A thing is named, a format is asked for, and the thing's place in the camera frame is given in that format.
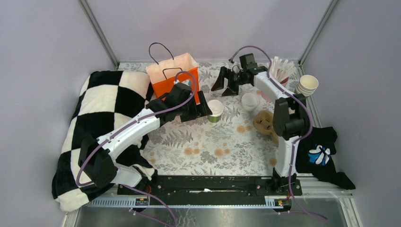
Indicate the clear white plastic cup lid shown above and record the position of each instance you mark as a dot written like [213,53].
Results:
[216,107]

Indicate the bundle of white wrapped straws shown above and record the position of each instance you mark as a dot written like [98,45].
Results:
[282,69]

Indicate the stack of white plastic lids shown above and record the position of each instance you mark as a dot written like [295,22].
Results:
[249,101]

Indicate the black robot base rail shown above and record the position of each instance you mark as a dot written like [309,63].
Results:
[243,191]

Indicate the orange paper gift bag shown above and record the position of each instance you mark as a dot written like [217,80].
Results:
[162,74]

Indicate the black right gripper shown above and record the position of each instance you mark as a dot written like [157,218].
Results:
[219,84]

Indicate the floral patterned table mat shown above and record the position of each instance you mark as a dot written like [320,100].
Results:
[232,146]

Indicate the black t-shirt with logo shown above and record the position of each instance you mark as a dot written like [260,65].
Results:
[314,156]

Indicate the brown cardboard cup carrier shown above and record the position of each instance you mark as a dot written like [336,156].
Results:
[263,122]

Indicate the stack of green paper cups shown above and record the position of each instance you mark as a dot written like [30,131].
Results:
[307,85]

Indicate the green paper coffee cup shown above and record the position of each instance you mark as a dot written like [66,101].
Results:
[214,119]

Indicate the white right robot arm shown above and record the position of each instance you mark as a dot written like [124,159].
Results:
[291,118]

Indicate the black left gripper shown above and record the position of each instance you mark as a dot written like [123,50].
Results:
[200,110]

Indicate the black white checkered blanket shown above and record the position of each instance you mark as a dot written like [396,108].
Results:
[107,100]

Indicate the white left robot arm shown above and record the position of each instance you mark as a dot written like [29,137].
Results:
[97,158]

